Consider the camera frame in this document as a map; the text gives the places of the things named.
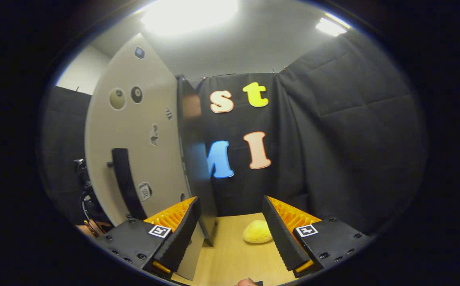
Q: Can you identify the yellow plush toy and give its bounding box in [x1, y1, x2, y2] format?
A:
[243, 220, 273, 244]

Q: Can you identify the black door handle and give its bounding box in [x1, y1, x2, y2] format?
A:
[107, 148, 148, 221]

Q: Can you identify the black backdrop cloth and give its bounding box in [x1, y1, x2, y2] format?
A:
[41, 28, 427, 236]

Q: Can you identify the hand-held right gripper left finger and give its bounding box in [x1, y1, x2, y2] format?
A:
[95, 196, 202, 279]

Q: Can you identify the small ceiling light panel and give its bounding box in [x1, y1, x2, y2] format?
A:
[315, 14, 350, 37]

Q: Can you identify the large ceiling light panel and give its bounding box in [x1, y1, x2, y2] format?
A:
[141, 0, 239, 36]

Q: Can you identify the grey cabinet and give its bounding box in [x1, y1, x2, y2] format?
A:
[176, 75, 218, 247]

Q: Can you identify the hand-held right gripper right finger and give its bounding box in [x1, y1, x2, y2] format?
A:
[262, 195, 374, 279]

